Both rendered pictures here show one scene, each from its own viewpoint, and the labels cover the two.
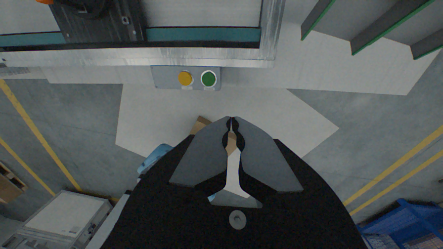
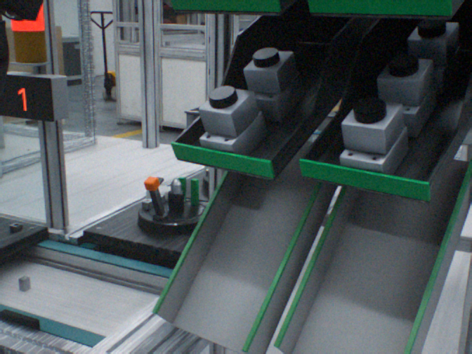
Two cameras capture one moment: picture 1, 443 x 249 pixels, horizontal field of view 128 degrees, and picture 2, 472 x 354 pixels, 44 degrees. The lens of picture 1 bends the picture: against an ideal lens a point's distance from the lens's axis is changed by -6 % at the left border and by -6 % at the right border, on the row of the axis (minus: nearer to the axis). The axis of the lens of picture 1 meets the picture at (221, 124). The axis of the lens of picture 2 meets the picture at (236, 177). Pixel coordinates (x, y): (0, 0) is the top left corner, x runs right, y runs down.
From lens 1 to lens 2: 68 cm
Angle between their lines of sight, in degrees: 101
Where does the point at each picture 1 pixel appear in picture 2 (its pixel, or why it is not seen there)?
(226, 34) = (55, 326)
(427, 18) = (369, 335)
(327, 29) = (210, 330)
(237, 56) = (46, 343)
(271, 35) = (126, 345)
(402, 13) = (279, 281)
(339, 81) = not seen: outside the picture
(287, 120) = not seen: outside the picture
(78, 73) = not seen: outside the picture
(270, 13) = (138, 322)
